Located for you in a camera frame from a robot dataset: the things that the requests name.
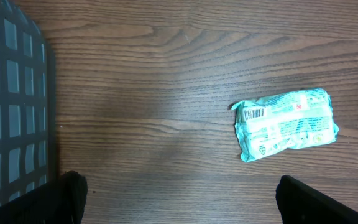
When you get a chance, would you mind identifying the teal tissue pack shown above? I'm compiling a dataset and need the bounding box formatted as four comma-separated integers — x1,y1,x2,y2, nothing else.
231,88,339,162

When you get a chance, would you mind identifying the grey plastic basket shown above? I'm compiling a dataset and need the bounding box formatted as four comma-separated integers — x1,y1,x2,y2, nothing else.
0,0,57,207

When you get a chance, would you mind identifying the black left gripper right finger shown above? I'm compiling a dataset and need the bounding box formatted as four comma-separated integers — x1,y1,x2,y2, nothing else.
275,175,358,224

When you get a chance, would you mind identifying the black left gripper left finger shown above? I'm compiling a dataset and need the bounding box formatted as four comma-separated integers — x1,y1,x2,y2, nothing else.
0,171,88,224

